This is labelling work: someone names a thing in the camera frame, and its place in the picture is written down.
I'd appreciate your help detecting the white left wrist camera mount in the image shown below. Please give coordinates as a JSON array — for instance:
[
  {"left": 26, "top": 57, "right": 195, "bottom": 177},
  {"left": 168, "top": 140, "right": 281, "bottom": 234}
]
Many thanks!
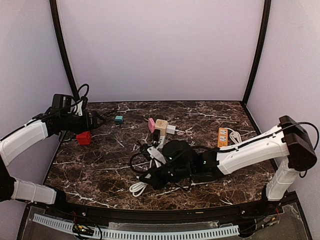
[{"left": 74, "top": 100, "right": 83, "bottom": 117}]

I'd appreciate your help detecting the white coiled cable at back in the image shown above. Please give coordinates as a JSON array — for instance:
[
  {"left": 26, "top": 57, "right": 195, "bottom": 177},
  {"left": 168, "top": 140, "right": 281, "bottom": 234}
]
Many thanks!
[{"left": 128, "top": 149, "right": 166, "bottom": 198}]

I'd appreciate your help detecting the black charger cable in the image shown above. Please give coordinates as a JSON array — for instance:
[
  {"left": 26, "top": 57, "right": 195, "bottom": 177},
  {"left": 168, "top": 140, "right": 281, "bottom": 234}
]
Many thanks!
[{"left": 100, "top": 108, "right": 118, "bottom": 119}]

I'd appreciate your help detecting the teal usb charger plug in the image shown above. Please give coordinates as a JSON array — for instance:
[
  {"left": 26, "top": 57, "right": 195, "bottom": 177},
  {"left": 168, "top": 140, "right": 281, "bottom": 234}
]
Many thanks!
[{"left": 114, "top": 115, "right": 124, "bottom": 125}]

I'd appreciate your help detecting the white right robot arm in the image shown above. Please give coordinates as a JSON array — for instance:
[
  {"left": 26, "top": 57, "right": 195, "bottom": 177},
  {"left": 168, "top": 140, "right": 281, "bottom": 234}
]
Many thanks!
[{"left": 139, "top": 115, "right": 318, "bottom": 203}]

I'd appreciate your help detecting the red cube socket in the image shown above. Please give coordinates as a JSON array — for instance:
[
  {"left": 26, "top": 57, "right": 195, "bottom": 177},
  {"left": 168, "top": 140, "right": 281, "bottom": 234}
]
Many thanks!
[{"left": 76, "top": 131, "right": 92, "bottom": 146}]

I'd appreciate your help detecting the white slotted cable duct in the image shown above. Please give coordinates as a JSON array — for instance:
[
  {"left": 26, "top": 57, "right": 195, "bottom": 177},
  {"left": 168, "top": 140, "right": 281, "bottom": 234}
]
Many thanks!
[{"left": 32, "top": 213, "right": 240, "bottom": 240}]

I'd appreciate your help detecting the white power strip cable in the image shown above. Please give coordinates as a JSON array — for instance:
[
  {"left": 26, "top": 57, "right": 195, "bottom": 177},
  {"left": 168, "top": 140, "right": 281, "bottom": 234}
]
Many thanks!
[{"left": 226, "top": 128, "right": 243, "bottom": 145}]

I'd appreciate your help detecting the white power strip at back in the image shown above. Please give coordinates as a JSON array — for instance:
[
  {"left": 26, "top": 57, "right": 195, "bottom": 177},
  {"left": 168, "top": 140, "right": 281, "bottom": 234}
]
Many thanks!
[{"left": 157, "top": 135, "right": 166, "bottom": 149}]

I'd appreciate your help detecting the beige cube socket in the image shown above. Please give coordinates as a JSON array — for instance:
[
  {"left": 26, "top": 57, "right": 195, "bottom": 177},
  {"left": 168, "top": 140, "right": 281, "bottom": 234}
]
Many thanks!
[{"left": 154, "top": 119, "right": 168, "bottom": 136}]

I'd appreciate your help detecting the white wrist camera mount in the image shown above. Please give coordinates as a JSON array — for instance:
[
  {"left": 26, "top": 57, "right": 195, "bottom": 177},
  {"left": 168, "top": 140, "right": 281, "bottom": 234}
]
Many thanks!
[
  {"left": 74, "top": 100, "right": 83, "bottom": 117},
  {"left": 147, "top": 146, "right": 166, "bottom": 164}
]

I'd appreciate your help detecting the orange power strip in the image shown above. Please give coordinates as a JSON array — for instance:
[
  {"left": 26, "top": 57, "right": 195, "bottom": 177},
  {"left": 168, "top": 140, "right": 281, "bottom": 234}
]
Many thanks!
[{"left": 217, "top": 127, "right": 229, "bottom": 148}]

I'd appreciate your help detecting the white usb charger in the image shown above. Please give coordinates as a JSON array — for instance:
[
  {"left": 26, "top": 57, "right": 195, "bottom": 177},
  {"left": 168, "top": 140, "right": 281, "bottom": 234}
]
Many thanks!
[{"left": 166, "top": 124, "right": 176, "bottom": 135}]

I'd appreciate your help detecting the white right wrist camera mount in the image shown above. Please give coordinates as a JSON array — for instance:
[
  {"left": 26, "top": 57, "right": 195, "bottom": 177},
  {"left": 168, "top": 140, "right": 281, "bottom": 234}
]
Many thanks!
[{"left": 147, "top": 146, "right": 166, "bottom": 164}]

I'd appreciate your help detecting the pink plug adapter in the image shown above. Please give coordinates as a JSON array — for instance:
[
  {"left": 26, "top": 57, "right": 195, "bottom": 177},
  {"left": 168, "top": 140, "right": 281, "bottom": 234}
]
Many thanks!
[{"left": 148, "top": 118, "right": 156, "bottom": 133}]

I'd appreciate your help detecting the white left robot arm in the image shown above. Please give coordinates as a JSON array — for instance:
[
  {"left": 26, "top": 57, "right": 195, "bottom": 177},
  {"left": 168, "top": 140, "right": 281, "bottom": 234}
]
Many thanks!
[{"left": 0, "top": 94, "right": 106, "bottom": 206}]

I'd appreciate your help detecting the black plug at back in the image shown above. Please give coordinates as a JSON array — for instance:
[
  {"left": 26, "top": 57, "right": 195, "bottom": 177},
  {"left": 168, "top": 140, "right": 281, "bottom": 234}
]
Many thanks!
[{"left": 152, "top": 129, "right": 161, "bottom": 144}]

